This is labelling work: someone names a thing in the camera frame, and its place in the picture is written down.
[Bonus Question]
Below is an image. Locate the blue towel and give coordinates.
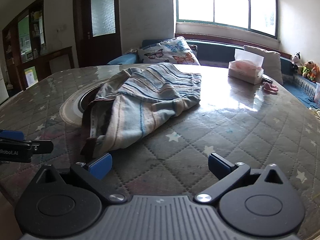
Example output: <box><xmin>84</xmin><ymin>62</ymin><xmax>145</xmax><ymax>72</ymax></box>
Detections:
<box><xmin>107</xmin><ymin>54</ymin><xmax>139</xmax><ymax>65</ymax></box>

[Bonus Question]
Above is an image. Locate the yellow paper sheet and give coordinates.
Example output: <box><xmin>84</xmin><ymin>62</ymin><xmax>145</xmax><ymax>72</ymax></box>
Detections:
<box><xmin>24</xmin><ymin>66</ymin><xmax>38</xmax><ymax>87</ymax></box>

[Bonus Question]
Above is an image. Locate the tissue box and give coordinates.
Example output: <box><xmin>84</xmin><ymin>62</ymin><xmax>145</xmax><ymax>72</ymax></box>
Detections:
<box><xmin>228</xmin><ymin>49</ymin><xmax>265</xmax><ymax>85</ymax></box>

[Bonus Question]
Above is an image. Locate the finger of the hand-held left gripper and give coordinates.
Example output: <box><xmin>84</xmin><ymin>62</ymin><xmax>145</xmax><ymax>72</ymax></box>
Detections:
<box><xmin>0</xmin><ymin>129</ymin><xmax>25</xmax><ymax>141</ymax></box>
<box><xmin>0</xmin><ymin>140</ymin><xmax>54</xmax><ymax>155</ymax></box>

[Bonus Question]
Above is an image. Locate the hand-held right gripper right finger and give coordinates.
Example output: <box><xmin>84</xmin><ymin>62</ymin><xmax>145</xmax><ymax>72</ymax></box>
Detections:
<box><xmin>195</xmin><ymin>152</ymin><xmax>288</xmax><ymax>204</ymax></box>

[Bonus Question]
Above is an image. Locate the small pink cloth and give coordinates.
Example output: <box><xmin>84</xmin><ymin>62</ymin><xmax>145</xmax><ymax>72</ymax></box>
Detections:
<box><xmin>262</xmin><ymin>82</ymin><xmax>279</xmax><ymax>93</ymax></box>

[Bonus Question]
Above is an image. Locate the white refrigerator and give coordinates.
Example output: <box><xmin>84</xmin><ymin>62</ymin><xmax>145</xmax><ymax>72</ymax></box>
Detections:
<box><xmin>0</xmin><ymin>64</ymin><xmax>10</xmax><ymax>105</ymax></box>

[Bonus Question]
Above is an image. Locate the beige cushion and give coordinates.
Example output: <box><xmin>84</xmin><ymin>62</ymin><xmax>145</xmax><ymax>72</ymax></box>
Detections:
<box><xmin>244</xmin><ymin>45</ymin><xmax>284</xmax><ymax>85</ymax></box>

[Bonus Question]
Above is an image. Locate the round induction cooktop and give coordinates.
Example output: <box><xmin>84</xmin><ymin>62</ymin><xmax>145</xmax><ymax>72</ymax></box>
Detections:
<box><xmin>59</xmin><ymin>84</ymin><xmax>110</xmax><ymax>128</ymax></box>

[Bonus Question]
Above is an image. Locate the orange plush toy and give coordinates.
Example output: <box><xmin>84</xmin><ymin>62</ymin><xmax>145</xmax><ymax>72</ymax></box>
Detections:
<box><xmin>310</xmin><ymin>64</ymin><xmax>320</xmax><ymax>83</ymax></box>

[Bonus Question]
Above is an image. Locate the blue sofa bench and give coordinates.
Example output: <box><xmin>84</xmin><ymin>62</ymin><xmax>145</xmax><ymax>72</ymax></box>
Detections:
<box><xmin>107</xmin><ymin>39</ymin><xmax>320</xmax><ymax>110</ymax></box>

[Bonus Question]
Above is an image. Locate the dark wooden door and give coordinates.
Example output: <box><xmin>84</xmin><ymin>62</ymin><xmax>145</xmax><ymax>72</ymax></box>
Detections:
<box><xmin>73</xmin><ymin>0</ymin><xmax>122</xmax><ymax>68</ymax></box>

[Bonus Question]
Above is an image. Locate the butterfly print pillow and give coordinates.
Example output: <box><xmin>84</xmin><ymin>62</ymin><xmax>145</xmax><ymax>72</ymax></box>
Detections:
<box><xmin>137</xmin><ymin>36</ymin><xmax>200</xmax><ymax>66</ymax></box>

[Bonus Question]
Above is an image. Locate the wooden cabinet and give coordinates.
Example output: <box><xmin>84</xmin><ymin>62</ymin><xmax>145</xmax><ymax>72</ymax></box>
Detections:
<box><xmin>2</xmin><ymin>0</ymin><xmax>74</xmax><ymax>90</ymax></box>

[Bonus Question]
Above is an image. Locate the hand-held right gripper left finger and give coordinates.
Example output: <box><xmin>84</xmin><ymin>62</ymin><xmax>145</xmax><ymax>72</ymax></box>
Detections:
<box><xmin>37</xmin><ymin>152</ymin><xmax>128</xmax><ymax>204</ymax></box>

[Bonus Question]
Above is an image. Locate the yellow green plush toy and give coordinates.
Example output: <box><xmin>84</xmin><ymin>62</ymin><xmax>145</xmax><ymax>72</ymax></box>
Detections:
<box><xmin>301</xmin><ymin>60</ymin><xmax>316</xmax><ymax>78</ymax></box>

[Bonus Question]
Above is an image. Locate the cow plush toy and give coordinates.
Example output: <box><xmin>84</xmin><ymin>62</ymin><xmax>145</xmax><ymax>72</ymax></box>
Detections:
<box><xmin>291</xmin><ymin>52</ymin><xmax>302</xmax><ymax>71</ymax></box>

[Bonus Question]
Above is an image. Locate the striped blue pink cloth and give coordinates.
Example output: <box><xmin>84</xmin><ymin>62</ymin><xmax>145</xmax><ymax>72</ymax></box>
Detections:
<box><xmin>80</xmin><ymin>62</ymin><xmax>202</xmax><ymax>159</ymax></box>

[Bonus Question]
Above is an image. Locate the window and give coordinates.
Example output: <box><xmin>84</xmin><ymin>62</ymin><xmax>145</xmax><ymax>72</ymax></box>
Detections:
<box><xmin>175</xmin><ymin>0</ymin><xmax>279</xmax><ymax>40</ymax></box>

